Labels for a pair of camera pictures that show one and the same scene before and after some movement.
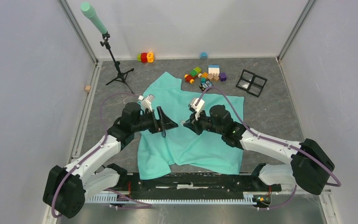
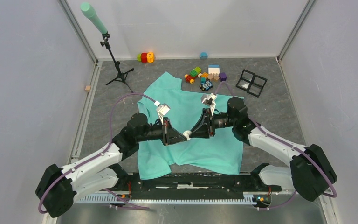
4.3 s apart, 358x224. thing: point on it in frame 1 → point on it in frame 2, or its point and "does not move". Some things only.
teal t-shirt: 204,151 does not move
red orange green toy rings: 145,57 does not move
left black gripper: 163,123 → 170,136
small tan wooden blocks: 210,76 does not move
